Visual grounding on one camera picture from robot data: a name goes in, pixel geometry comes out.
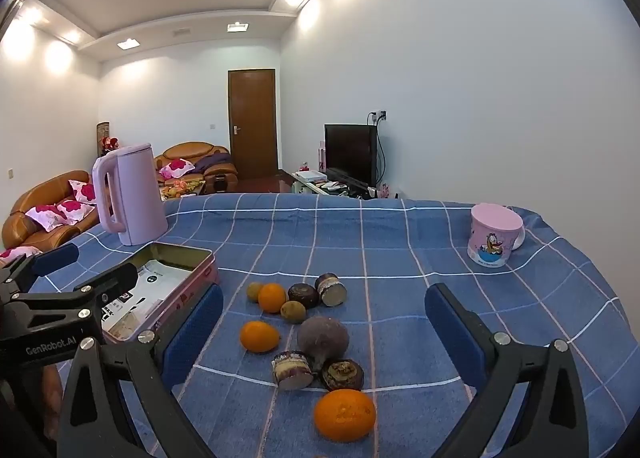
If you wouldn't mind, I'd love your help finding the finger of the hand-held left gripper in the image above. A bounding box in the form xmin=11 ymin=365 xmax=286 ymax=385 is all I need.
xmin=0 ymin=244 xmax=81 ymax=306
xmin=10 ymin=263 xmax=139 ymax=333

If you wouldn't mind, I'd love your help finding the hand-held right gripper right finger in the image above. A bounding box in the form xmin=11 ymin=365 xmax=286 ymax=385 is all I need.
xmin=425 ymin=283 xmax=591 ymax=458

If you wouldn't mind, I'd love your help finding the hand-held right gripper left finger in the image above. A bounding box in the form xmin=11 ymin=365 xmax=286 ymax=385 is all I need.
xmin=57 ymin=283 xmax=224 ymax=458

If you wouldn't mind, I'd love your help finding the pink tin box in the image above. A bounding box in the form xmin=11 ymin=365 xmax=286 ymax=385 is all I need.
xmin=80 ymin=241 xmax=219 ymax=344

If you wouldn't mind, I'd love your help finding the orange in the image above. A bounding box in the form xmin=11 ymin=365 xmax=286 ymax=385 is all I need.
xmin=240 ymin=321 xmax=281 ymax=354
xmin=257 ymin=283 xmax=287 ymax=314
xmin=314 ymin=389 xmax=377 ymax=440

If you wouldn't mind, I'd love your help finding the cut sweet potato chunk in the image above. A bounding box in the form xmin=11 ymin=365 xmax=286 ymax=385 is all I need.
xmin=271 ymin=350 xmax=315 ymax=391
xmin=314 ymin=273 xmax=348 ymax=307

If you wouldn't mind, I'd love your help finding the sweet potato end piece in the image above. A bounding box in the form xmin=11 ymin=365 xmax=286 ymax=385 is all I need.
xmin=320 ymin=359 xmax=365 ymax=392
xmin=287 ymin=283 xmax=320 ymax=309

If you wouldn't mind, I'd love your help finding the whole purple sweet potato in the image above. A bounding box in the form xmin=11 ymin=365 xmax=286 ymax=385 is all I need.
xmin=297 ymin=316 xmax=350 ymax=371

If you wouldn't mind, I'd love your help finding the printed paper sheet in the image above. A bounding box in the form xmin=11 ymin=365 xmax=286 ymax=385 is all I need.
xmin=102 ymin=260 xmax=193 ymax=339

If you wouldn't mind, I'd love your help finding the pink floral pillow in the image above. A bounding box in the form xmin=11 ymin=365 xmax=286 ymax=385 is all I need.
xmin=158 ymin=159 xmax=196 ymax=179
xmin=25 ymin=205 xmax=68 ymax=233
xmin=0 ymin=246 xmax=43 ymax=263
xmin=68 ymin=180 xmax=97 ymax=203
xmin=56 ymin=199 xmax=96 ymax=225

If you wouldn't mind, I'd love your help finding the long brown leather sofa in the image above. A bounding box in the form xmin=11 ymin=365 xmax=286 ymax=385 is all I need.
xmin=1 ymin=170 xmax=103 ymax=251

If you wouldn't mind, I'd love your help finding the pink electric kettle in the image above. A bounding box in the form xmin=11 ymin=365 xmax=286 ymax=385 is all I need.
xmin=91 ymin=143 xmax=169 ymax=247

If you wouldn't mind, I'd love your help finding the pink cartoon mug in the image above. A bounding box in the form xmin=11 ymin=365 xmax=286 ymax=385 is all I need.
xmin=467 ymin=203 xmax=527 ymax=269

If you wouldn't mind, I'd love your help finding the coffee table with food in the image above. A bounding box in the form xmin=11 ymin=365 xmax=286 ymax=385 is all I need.
xmin=161 ymin=177 xmax=207 ymax=199

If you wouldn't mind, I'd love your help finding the blue checked tablecloth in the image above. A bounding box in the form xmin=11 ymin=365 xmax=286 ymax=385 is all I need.
xmin=0 ymin=192 xmax=632 ymax=458

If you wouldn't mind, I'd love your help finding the short brown leather sofa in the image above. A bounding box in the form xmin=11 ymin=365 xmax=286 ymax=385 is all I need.
xmin=154 ymin=141 xmax=239 ymax=195

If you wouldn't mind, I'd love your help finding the purple blanket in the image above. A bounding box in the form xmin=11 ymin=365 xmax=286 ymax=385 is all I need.
xmin=192 ymin=152 xmax=233 ymax=173

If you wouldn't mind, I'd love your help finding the white television stand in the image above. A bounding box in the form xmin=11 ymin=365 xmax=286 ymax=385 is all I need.
xmin=291 ymin=170 xmax=401 ymax=199

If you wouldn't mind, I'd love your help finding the brown wooden door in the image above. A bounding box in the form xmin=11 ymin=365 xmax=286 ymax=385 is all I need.
xmin=228 ymin=68 xmax=279 ymax=181

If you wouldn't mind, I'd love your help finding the black television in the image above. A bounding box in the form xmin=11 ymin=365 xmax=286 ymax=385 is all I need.
xmin=324 ymin=124 xmax=378 ymax=187

